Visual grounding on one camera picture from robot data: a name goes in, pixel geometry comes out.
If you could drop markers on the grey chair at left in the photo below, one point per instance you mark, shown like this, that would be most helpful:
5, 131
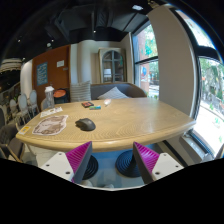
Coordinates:
10, 146

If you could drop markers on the white paper leaflet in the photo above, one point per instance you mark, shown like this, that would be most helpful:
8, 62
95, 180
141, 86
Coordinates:
51, 111

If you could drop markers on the grey sofa bench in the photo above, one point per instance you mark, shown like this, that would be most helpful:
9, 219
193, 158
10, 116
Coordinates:
128, 89

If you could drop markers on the blue wall poster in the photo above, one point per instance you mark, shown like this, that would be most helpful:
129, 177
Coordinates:
42, 74

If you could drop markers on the right black table base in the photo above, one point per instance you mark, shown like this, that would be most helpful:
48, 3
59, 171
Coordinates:
126, 165

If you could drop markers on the left black table base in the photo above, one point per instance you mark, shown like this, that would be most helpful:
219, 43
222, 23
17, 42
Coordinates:
91, 169

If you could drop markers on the light grey cushion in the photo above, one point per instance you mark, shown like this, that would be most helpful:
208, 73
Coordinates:
114, 93

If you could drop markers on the clear plastic shaker bottle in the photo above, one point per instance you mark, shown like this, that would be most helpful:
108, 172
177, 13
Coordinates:
49, 90

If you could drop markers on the black table base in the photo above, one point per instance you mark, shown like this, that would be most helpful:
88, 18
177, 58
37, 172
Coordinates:
91, 169
126, 165

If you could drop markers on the irregular printed mouse pad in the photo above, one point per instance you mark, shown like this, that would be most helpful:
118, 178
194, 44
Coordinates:
51, 126

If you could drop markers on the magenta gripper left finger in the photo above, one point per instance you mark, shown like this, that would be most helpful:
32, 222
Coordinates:
71, 165

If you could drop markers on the clear plastic wrapper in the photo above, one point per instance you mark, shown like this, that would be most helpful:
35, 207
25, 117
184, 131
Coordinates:
107, 102

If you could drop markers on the white chair back row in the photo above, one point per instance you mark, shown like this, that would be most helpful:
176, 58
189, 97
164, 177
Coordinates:
23, 105

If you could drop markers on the dark red card box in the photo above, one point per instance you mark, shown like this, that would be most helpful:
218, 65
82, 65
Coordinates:
87, 104

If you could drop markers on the arched mirror cabinet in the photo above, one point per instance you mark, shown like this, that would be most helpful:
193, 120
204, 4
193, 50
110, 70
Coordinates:
112, 62

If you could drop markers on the orange round stool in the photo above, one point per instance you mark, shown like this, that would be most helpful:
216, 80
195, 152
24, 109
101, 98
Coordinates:
60, 96

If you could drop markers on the yellow sticker label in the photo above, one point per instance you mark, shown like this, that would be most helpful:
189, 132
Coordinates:
24, 130

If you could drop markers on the wooden table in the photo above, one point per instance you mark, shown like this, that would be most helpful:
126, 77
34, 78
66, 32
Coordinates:
118, 125

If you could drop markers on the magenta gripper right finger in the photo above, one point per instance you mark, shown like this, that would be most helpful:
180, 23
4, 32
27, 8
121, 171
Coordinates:
152, 165

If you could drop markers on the black computer mouse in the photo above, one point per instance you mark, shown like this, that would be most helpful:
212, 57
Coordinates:
85, 124

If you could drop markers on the striped grey cushion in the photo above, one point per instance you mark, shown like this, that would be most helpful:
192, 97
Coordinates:
80, 92

